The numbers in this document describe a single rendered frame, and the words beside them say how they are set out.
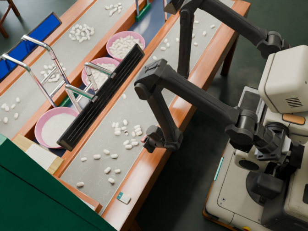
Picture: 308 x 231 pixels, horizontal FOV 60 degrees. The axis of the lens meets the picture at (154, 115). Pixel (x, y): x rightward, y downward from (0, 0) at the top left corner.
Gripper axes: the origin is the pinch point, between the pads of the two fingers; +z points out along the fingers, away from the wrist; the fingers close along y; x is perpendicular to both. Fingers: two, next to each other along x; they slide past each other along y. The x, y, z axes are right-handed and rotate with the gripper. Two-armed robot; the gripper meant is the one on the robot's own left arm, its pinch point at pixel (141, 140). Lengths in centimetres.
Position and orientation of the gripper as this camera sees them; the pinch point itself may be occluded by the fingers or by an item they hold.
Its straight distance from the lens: 139.8
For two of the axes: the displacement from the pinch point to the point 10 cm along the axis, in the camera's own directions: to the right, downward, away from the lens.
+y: -4.9, 7.6, -4.4
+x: 6.1, 6.5, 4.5
